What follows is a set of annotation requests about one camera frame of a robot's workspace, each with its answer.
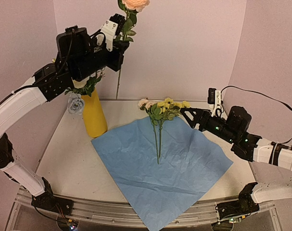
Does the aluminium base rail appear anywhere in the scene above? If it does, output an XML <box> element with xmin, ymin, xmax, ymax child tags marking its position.
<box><xmin>6</xmin><ymin>187</ymin><xmax>282</xmax><ymax>231</ymax></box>

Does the peach rose stem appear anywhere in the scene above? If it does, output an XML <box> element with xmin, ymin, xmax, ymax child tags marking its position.
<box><xmin>115</xmin><ymin>0</ymin><xmax>151</xmax><ymax>99</ymax></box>

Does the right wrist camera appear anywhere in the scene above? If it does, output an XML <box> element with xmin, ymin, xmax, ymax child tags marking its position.
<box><xmin>207</xmin><ymin>88</ymin><xmax>223</xmax><ymax>111</ymax></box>

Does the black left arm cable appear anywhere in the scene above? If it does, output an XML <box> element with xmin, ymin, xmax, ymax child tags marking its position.
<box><xmin>0</xmin><ymin>27</ymin><xmax>76</xmax><ymax>114</ymax></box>

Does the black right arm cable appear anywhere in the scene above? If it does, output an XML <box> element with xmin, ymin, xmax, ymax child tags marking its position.
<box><xmin>220</xmin><ymin>85</ymin><xmax>292</xmax><ymax>145</ymax></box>

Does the pale pink rose stem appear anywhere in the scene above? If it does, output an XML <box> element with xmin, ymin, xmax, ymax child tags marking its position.
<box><xmin>138</xmin><ymin>98</ymin><xmax>164</xmax><ymax>164</ymax></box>

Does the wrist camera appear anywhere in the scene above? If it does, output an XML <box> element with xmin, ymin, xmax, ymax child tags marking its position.
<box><xmin>95</xmin><ymin>13</ymin><xmax>125</xmax><ymax>51</ymax></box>
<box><xmin>207</xmin><ymin>88</ymin><xmax>223</xmax><ymax>111</ymax></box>

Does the blue wrapping paper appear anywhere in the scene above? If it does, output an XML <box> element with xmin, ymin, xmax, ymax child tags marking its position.
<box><xmin>91</xmin><ymin>117</ymin><xmax>234</xmax><ymax>231</ymax></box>

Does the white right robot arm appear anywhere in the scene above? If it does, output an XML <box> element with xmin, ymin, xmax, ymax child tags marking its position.
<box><xmin>180</xmin><ymin>106</ymin><xmax>292</xmax><ymax>219</ymax></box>

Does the yellow vase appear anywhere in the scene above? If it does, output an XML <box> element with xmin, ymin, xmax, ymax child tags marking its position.
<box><xmin>82</xmin><ymin>90</ymin><xmax>108</xmax><ymax>138</ymax></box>

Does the yellow flower stem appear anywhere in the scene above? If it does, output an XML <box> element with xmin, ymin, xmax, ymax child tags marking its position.
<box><xmin>156</xmin><ymin>98</ymin><xmax>190</xmax><ymax>160</ymax></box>

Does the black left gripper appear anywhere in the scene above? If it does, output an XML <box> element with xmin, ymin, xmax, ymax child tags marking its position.
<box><xmin>75</xmin><ymin>37</ymin><xmax>132</xmax><ymax>82</ymax></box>

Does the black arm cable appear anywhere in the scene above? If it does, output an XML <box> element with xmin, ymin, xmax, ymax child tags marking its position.
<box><xmin>220</xmin><ymin>85</ymin><xmax>292</xmax><ymax>145</ymax></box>
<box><xmin>0</xmin><ymin>27</ymin><xmax>76</xmax><ymax>114</ymax></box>

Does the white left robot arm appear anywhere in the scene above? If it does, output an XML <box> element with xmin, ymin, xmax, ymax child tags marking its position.
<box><xmin>0</xmin><ymin>23</ymin><xmax>128</xmax><ymax>210</ymax></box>

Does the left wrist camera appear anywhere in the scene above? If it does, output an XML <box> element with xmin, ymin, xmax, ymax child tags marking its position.
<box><xmin>95</xmin><ymin>13</ymin><xmax>125</xmax><ymax>51</ymax></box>

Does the blue and pink flower bunch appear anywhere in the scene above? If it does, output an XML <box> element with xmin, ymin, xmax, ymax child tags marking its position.
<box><xmin>64</xmin><ymin>70</ymin><xmax>105</xmax><ymax>115</ymax></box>

